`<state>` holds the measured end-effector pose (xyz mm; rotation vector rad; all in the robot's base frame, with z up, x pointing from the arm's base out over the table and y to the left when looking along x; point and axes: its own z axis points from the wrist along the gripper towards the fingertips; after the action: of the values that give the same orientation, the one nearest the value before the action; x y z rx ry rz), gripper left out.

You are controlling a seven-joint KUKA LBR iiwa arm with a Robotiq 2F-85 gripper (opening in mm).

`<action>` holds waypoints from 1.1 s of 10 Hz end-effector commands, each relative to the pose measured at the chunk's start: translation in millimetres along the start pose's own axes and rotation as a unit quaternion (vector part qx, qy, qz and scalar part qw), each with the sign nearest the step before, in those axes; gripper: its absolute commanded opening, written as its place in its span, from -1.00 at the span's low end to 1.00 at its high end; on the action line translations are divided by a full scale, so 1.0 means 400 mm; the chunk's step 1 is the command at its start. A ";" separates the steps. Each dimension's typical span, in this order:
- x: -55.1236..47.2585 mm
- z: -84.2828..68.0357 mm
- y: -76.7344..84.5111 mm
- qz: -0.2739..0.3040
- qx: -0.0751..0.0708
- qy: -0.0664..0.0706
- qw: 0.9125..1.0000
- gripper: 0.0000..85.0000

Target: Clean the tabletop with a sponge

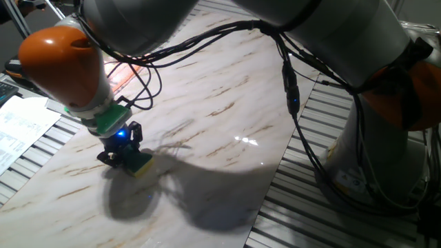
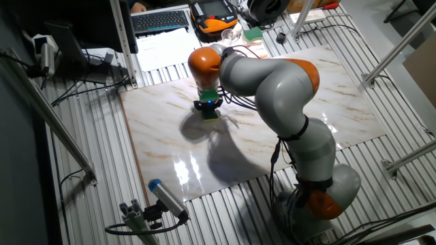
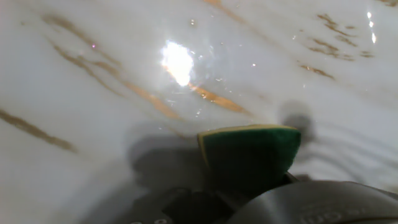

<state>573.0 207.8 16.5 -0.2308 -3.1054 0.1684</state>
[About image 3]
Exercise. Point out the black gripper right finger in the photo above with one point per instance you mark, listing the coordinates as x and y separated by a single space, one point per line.
290 178

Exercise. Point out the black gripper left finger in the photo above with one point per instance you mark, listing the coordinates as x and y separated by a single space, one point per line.
180 210

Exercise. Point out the marble pattern board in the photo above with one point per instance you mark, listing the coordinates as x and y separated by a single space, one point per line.
77 124

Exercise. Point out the green yellow sponge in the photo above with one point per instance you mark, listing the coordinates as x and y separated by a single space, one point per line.
248 152

